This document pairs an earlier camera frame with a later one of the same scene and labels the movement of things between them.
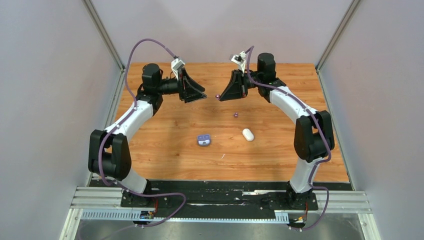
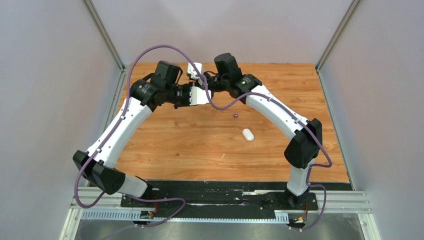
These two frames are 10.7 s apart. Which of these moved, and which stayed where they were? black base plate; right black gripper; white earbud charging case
Moved: right black gripper
Stayed: white earbud charging case; black base plate
